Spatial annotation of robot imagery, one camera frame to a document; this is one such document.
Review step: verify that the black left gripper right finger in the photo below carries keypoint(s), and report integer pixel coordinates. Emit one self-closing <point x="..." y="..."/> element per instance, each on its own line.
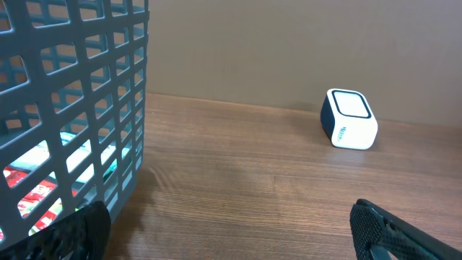
<point x="378" y="234"/>

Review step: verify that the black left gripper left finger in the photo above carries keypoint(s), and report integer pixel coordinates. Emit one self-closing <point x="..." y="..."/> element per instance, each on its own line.
<point x="81" y="235"/>

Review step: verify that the red candy bar wrapper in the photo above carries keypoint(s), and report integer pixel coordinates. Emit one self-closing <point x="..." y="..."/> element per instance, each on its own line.
<point x="15" y="174"/>

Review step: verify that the teal white snack pouch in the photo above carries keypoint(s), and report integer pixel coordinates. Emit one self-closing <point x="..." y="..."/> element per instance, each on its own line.
<point x="39" y="154"/>

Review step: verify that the white barcode scanner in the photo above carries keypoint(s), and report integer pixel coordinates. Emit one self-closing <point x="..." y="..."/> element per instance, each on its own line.
<point x="348" y="120"/>

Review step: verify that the grey plastic lattice basket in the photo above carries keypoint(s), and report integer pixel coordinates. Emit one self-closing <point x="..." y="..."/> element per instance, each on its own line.
<point x="78" y="67"/>

